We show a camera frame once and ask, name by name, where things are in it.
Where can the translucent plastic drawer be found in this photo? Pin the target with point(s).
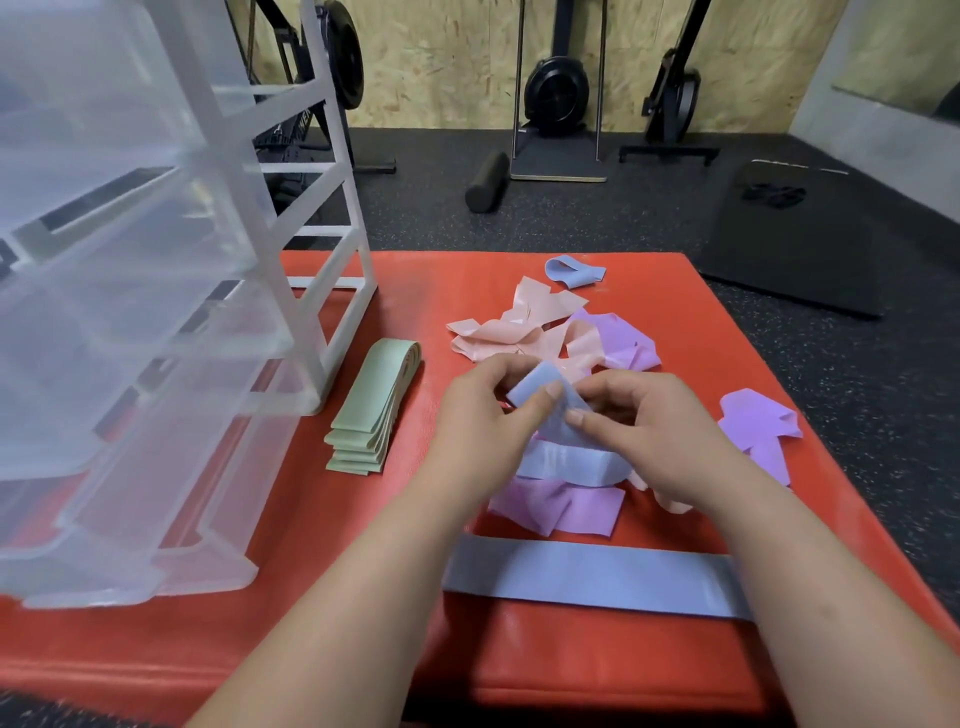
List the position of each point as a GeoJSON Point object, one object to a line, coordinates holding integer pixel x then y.
{"type": "Point", "coordinates": [217, 555]}
{"type": "Point", "coordinates": [120, 352]}
{"type": "Point", "coordinates": [82, 105]}
{"type": "Point", "coordinates": [75, 555]}

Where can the pile of mixed resistance bands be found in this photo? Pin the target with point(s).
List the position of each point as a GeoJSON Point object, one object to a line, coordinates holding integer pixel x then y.
{"type": "Point", "coordinates": [555, 510]}

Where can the person's right hand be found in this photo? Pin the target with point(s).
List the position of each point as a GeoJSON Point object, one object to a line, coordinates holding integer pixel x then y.
{"type": "Point", "coordinates": [667, 442]}

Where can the wall mirror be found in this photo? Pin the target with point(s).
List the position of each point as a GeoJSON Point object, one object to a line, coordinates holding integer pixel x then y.
{"type": "Point", "coordinates": [892, 37]}

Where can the stack of green bands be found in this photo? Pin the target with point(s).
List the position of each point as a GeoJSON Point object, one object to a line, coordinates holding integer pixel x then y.
{"type": "Point", "coordinates": [367, 412]}

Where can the red soft plyo box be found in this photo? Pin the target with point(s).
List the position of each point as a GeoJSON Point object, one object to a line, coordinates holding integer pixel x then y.
{"type": "Point", "coordinates": [420, 315]}

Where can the person's left hand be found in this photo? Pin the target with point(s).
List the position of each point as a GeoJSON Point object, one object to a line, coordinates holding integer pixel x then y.
{"type": "Point", "coordinates": [472, 435]}

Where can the black upright rowing machine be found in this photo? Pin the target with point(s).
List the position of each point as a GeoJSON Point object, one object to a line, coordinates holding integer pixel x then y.
{"type": "Point", "coordinates": [671, 97]}

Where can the black ski machine with stand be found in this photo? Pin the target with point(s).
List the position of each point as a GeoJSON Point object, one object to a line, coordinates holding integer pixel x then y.
{"type": "Point", "coordinates": [556, 94]}

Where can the person's right forearm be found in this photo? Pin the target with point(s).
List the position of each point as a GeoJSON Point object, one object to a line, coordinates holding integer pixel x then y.
{"type": "Point", "coordinates": [847, 622]}

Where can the person's left forearm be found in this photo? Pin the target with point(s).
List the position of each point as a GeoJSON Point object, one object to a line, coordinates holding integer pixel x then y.
{"type": "Point", "coordinates": [330, 630]}

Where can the clear plastic drawer unit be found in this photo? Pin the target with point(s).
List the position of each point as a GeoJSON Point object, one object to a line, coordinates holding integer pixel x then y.
{"type": "Point", "coordinates": [352, 262]}

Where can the black exercise mat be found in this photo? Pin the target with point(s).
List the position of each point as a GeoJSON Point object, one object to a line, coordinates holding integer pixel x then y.
{"type": "Point", "coordinates": [787, 247]}

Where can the black foam roller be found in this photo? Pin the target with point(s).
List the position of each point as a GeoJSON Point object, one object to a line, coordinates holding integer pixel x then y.
{"type": "Point", "coordinates": [487, 184]}

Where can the stack of blue bands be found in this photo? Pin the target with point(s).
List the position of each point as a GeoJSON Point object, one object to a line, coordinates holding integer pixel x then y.
{"type": "Point", "coordinates": [585, 577]}

